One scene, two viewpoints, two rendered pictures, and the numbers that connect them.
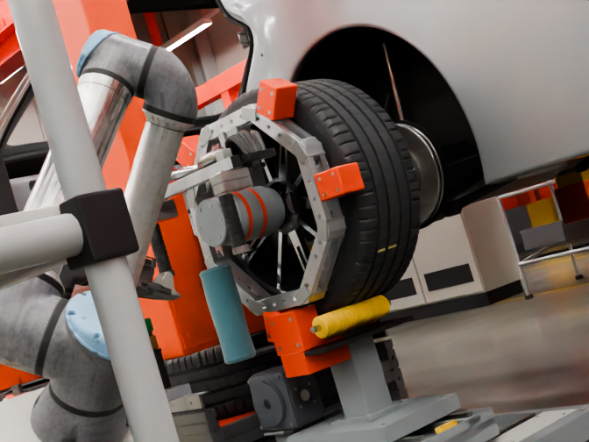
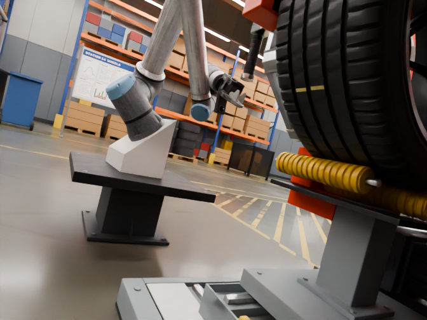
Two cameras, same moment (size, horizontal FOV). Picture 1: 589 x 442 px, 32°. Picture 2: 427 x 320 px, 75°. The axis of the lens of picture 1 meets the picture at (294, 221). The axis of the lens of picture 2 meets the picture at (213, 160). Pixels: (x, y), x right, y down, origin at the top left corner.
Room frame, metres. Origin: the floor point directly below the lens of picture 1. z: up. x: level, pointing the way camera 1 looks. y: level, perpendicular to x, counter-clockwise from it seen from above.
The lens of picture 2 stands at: (2.66, -0.78, 0.49)
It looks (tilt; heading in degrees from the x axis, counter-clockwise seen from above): 2 degrees down; 101
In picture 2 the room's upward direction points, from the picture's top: 15 degrees clockwise
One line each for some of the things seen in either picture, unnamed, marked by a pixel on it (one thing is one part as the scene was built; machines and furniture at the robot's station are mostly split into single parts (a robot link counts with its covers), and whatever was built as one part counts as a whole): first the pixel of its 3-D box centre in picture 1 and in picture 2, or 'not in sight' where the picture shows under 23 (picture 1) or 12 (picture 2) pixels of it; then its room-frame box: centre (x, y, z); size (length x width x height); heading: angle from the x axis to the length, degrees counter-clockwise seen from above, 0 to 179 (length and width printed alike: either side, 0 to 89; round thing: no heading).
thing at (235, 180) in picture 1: (230, 180); (265, 25); (2.53, 0.12, 0.93); 0.09 x 0.05 x 0.05; 131
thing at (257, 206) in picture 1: (240, 216); not in sight; (2.75, 0.13, 0.85); 0.21 x 0.14 x 0.14; 131
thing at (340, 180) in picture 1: (338, 181); (269, 5); (2.56, -0.13, 0.85); 0.09 x 0.08 x 0.07; 41
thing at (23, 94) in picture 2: not in sight; (21, 101); (-2.14, 3.70, 0.49); 0.64 x 0.54 x 0.97; 138
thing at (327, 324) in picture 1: (351, 316); (318, 169); (2.77, -0.08, 0.51); 0.29 x 0.06 x 0.06; 131
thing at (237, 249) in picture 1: (232, 222); (252, 56); (2.51, 0.14, 0.83); 0.04 x 0.04 x 0.16
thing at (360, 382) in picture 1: (360, 381); (353, 260); (2.91, -0.05, 0.32); 0.40 x 0.30 x 0.28; 41
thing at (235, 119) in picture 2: not in sight; (189, 96); (-0.98, 9.55, 2.30); 8.30 x 1.23 x 4.60; 41
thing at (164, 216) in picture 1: (158, 211); not in sight; (2.79, 0.35, 0.93); 0.09 x 0.05 x 0.05; 131
